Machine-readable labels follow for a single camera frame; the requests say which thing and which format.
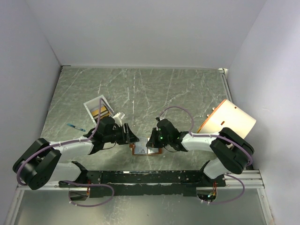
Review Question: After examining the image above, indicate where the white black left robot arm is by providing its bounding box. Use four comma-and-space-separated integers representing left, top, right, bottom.
13, 117, 139, 190

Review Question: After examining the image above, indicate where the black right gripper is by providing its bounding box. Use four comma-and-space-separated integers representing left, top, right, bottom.
146, 127, 171, 148

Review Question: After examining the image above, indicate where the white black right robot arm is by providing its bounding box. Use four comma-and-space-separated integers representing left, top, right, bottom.
146, 119, 255, 187

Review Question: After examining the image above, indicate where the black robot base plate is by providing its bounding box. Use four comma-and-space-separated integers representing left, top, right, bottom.
73, 170, 225, 198

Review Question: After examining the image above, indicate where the white cylinder with wooden base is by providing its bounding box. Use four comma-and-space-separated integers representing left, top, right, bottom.
197, 99, 256, 138

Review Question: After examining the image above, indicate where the white credit card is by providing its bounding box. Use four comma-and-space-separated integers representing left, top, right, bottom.
134, 140, 148, 155

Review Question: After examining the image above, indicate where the aluminium front rail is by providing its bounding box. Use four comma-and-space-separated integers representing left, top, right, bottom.
28, 170, 263, 190

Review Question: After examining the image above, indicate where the blue pen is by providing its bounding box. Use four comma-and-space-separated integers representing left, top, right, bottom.
67, 123, 86, 132

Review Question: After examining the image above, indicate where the gold striped credit card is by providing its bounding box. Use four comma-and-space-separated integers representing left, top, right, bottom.
91, 106, 110, 119

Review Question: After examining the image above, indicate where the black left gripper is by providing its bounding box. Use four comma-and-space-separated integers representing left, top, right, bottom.
104, 122, 140, 145

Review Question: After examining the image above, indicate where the brown leather card holder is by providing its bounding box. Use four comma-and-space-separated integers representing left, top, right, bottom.
129, 137, 162, 156

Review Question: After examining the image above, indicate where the white card box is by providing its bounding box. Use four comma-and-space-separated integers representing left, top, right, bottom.
83, 95, 115, 125

